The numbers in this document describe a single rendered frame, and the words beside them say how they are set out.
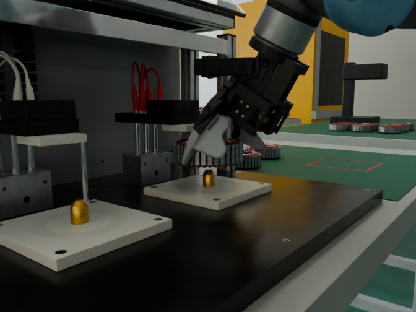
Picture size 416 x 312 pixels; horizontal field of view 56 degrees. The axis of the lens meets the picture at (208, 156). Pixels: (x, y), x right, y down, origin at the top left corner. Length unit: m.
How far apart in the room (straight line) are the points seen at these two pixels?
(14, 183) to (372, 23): 0.46
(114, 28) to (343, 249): 0.44
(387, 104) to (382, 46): 0.76
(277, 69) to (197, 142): 0.15
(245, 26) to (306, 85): 0.98
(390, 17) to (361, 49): 5.43
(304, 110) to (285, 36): 3.56
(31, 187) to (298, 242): 0.35
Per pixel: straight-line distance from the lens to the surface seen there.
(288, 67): 0.53
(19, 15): 0.54
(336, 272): 0.43
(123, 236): 0.42
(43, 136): 0.47
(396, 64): 5.72
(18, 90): 0.56
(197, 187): 0.62
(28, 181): 0.57
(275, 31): 0.52
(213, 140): 0.55
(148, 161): 0.70
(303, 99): 4.08
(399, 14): 0.44
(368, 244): 0.52
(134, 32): 0.65
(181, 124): 0.64
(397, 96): 5.70
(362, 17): 0.42
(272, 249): 0.41
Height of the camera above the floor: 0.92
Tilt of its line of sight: 8 degrees down
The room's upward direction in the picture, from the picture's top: straight up
